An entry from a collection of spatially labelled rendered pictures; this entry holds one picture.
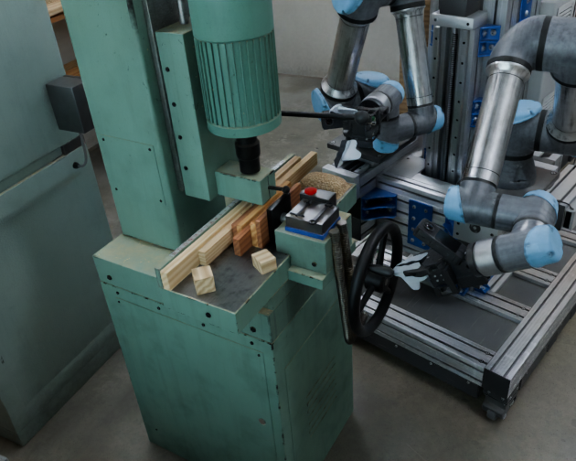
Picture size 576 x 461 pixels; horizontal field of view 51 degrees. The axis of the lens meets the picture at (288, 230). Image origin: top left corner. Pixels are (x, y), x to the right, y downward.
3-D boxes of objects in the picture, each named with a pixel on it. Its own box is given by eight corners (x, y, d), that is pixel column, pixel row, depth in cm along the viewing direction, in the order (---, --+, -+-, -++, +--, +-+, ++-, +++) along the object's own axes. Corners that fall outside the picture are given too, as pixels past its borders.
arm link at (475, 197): (494, 1, 133) (438, 210, 125) (548, 4, 129) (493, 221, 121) (497, 31, 144) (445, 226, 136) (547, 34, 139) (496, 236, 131)
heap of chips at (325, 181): (338, 199, 163) (338, 187, 161) (293, 189, 169) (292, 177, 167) (353, 184, 169) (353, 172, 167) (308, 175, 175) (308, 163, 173)
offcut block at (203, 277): (216, 291, 134) (213, 275, 132) (197, 295, 133) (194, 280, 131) (212, 279, 138) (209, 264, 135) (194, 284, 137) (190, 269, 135)
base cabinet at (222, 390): (292, 516, 184) (272, 347, 145) (147, 442, 211) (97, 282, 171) (355, 410, 216) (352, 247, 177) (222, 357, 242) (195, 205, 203)
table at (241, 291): (275, 350, 126) (272, 328, 123) (162, 308, 140) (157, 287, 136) (389, 209, 168) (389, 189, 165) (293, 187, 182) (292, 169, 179)
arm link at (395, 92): (406, 108, 173) (407, 79, 169) (391, 123, 166) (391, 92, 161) (380, 104, 177) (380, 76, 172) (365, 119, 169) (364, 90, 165)
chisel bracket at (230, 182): (263, 211, 151) (260, 181, 146) (217, 199, 157) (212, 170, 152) (278, 197, 156) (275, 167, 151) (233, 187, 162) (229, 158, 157)
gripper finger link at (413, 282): (397, 296, 137) (432, 290, 130) (384, 275, 135) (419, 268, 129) (401, 288, 139) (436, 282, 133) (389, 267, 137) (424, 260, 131)
